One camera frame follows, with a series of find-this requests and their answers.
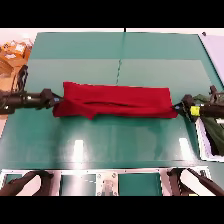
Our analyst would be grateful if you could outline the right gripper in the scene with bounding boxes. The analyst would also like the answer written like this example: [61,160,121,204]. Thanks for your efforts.
[173,94,195,118]

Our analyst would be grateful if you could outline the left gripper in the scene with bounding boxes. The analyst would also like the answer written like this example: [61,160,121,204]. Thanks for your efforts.
[39,88,62,109]

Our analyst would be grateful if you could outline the red T-shirt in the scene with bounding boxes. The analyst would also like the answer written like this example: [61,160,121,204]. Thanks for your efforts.
[52,81,179,121]

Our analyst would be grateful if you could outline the dark green garment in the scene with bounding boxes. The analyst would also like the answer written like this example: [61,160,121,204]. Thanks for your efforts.
[192,93,224,156]

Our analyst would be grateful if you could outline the white garment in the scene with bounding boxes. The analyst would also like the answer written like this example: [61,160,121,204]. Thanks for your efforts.
[195,117,224,162]

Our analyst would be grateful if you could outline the silver frame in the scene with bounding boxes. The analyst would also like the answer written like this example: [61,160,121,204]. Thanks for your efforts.
[0,167,214,197]

